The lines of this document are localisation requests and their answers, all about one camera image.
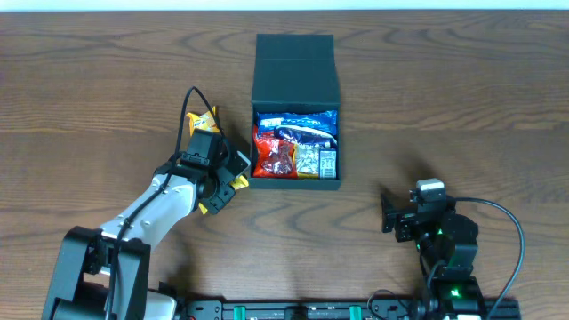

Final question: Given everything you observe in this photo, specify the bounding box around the yellow orange snack packet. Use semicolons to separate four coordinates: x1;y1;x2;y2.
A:
198;175;249;215

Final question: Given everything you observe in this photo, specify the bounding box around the red Hacks candy bag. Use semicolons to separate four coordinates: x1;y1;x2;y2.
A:
252;126;298;179

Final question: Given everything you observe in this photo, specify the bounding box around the small yellow candy packet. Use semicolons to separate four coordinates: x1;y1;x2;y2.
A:
186;106;220;135

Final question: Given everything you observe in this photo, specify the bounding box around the long blue snack bar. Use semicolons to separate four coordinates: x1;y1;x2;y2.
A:
256;110;338;135

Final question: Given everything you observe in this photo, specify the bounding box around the yellow Hacks candy bag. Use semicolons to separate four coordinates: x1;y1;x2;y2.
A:
294;144;320;179

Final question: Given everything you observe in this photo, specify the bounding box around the dark blue Cadbury chocolate bar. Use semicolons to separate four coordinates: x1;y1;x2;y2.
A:
274;124;338;148

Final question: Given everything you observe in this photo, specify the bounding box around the small dark blue box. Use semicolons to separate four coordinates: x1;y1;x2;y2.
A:
319;148;337;180

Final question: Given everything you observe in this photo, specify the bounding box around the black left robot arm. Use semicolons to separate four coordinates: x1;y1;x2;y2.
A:
42;130;251;319

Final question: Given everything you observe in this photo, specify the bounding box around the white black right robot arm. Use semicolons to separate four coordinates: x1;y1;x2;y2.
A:
381;188;487;319

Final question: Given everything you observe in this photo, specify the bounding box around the dark green open box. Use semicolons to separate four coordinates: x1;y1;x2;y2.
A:
250;34;341;190

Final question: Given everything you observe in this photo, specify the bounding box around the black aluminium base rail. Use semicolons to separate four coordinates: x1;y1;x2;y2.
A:
177;298;522;320

